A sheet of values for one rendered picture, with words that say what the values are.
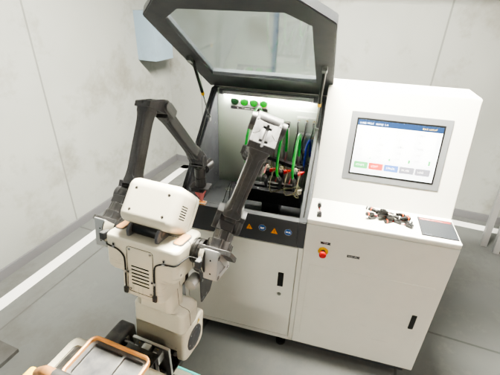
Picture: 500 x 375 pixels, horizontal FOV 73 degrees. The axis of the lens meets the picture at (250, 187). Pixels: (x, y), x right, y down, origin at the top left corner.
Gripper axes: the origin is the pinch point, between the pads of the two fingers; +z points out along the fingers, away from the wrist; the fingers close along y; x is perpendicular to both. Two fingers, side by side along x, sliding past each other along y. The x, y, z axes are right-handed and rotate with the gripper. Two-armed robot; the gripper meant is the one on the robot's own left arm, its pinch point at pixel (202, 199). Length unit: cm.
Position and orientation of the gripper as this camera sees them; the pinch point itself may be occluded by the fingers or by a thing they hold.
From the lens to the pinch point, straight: 185.6
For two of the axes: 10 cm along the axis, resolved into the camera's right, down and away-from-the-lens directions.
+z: -0.2, 8.5, 5.2
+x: -2.6, 5.0, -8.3
